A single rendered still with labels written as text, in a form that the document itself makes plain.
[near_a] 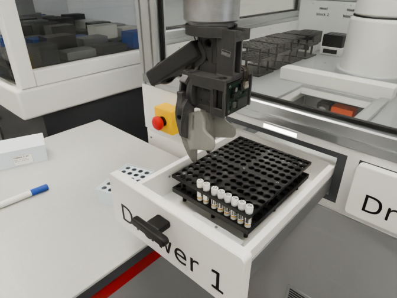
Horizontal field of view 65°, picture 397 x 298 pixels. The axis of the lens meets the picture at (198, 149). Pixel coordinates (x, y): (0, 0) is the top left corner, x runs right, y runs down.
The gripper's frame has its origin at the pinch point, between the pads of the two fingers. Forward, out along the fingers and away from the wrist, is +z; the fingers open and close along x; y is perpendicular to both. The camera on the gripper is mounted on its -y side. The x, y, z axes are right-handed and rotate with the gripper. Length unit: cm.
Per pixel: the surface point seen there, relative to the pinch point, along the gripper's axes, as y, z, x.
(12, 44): -77, -7, 5
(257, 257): 15.5, 10.5, -5.3
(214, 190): 4.2, 6.2, -0.8
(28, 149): -56, 17, -6
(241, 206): 9.8, 6.6, -1.2
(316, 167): 13.3, 9.9, 23.8
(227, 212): 7.0, 9.4, -0.9
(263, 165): 6.0, 7.2, 13.3
